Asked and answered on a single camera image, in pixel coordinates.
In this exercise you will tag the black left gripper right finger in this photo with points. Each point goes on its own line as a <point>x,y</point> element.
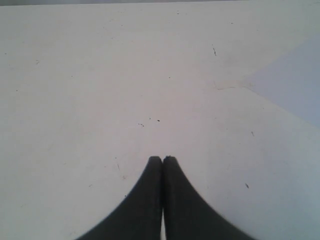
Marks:
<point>187,216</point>

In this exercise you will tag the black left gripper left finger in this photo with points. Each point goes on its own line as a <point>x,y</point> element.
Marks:
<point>139,215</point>

